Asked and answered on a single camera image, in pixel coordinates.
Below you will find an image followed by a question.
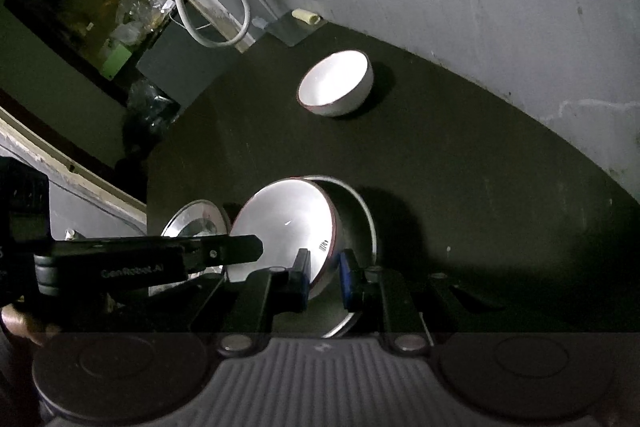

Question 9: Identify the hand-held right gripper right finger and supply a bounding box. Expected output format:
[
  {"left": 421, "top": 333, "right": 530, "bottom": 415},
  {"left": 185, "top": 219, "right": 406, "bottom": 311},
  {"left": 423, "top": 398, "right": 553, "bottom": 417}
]
[{"left": 339, "top": 249, "right": 506, "bottom": 355}]

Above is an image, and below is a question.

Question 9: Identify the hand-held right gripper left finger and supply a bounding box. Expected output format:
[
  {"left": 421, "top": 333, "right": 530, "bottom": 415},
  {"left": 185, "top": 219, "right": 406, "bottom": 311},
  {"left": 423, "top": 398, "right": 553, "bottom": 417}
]
[{"left": 185, "top": 248, "right": 311, "bottom": 355}]

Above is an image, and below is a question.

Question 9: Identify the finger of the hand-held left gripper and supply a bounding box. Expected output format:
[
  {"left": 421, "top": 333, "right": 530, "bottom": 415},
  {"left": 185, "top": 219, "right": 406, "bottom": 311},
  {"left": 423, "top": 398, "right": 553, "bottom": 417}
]
[{"left": 177, "top": 234, "right": 264, "bottom": 280}]

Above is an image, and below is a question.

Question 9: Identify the round steel plate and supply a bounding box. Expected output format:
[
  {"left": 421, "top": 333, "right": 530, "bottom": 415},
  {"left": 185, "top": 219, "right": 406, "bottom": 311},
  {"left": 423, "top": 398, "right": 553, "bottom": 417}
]
[{"left": 147, "top": 199, "right": 232, "bottom": 298}]

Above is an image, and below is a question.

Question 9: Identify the steel bowl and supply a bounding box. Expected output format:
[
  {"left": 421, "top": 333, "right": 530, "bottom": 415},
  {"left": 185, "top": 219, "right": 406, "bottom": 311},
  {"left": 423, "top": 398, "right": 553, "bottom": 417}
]
[{"left": 300, "top": 175, "right": 378, "bottom": 340}]

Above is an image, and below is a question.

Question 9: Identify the white ceramic bowl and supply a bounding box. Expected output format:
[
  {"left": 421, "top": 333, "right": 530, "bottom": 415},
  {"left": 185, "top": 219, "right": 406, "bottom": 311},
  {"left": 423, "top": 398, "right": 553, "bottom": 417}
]
[
  {"left": 226, "top": 177, "right": 343, "bottom": 300},
  {"left": 297, "top": 50, "right": 375, "bottom": 118}
]

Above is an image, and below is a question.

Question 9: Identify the person's left hand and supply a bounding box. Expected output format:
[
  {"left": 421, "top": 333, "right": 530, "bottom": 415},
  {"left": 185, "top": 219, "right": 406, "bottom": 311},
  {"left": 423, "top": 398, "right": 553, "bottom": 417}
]
[{"left": 0, "top": 302, "right": 63, "bottom": 348}]

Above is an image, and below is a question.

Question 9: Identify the black plastic bag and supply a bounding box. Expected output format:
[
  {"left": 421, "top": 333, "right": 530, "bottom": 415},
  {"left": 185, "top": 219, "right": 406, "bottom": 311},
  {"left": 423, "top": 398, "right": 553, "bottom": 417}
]
[{"left": 122, "top": 77, "right": 181, "bottom": 152}]

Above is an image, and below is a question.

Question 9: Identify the dark cabinet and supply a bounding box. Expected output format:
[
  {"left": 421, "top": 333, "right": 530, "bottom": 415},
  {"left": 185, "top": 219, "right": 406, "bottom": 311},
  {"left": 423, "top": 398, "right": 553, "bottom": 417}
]
[{"left": 135, "top": 24, "right": 241, "bottom": 108}]

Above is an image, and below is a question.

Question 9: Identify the green box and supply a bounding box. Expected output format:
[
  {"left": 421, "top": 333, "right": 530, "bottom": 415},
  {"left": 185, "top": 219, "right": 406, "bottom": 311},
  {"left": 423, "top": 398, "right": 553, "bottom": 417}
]
[{"left": 100, "top": 43, "right": 132, "bottom": 78}]

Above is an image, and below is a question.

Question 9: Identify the kitchen cleaver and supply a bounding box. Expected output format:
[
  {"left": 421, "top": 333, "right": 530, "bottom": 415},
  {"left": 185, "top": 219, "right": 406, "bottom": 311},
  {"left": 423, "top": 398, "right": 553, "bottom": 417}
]
[{"left": 254, "top": 8, "right": 328, "bottom": 48}]

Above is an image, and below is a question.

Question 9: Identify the wooden door frame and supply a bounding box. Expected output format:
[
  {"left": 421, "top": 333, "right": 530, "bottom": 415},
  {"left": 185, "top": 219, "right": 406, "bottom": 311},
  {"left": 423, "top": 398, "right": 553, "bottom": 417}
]
[{"left": 0, "top": 0, "right": 261, "bottom": 233}]

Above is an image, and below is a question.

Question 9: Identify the white hose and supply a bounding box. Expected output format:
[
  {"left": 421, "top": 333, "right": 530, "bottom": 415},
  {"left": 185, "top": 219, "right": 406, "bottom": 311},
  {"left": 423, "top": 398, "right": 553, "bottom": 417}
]
[{"left": 170, "top": 0, "right": 252, "bottom": 48}]

